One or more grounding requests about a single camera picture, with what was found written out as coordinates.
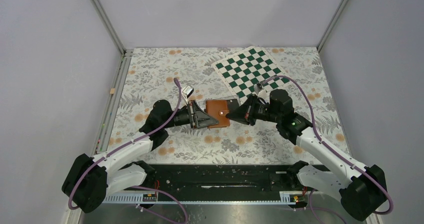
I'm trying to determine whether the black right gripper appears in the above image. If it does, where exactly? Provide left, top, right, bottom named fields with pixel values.
left=226, top=94, right=281, bottom=126

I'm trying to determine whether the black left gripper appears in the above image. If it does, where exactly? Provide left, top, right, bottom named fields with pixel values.
left=163, top=100, right=220, bottom=131

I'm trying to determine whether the brown leather card holder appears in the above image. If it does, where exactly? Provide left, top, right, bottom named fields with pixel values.
left=205, top=99, right=231, bottom=129

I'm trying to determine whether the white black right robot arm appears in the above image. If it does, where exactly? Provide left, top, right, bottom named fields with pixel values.
left=226, top=89, right=388, bottom=221

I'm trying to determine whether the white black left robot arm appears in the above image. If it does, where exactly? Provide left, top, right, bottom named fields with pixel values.
left=61, top=99, right=229, bottom=213

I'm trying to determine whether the clear acrylic card box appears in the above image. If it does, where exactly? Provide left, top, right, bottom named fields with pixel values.
left=197, top=95, right=242, bottom=111

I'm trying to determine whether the green white checkered mat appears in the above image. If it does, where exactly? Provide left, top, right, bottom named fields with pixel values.
left=211, top=46, right=286, bottom=103

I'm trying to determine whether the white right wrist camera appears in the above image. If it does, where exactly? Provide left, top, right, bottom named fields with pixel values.
left=253, top=82, right=268, bottom=101

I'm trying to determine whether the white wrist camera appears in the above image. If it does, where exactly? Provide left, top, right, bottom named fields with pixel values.
left=181, top=85, right=194, bottom=100
left=253, top=82, right=268, bottom=101

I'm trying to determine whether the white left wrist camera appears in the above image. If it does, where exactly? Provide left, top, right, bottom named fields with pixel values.
left=181, top=85, right=194, bottom=100

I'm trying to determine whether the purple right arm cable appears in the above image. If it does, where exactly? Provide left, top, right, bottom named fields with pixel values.
left=263, top=75, right=395, bottom=215

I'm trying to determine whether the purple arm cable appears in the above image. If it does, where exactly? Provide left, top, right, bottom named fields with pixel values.
left=263, top=75, right=395, bottom=215
left=67, top=77, right=184, bottom=211

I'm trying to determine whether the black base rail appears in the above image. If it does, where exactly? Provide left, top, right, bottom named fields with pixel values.
left=141, top=164, right=311, bottom=203

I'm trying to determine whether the white slotted cable duct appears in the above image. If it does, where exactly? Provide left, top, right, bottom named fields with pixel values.
left=102, top=190, right=301, bottom=205

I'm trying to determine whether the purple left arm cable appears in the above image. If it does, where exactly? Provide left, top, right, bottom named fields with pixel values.
left=67, top=77, right=184, bottom=211

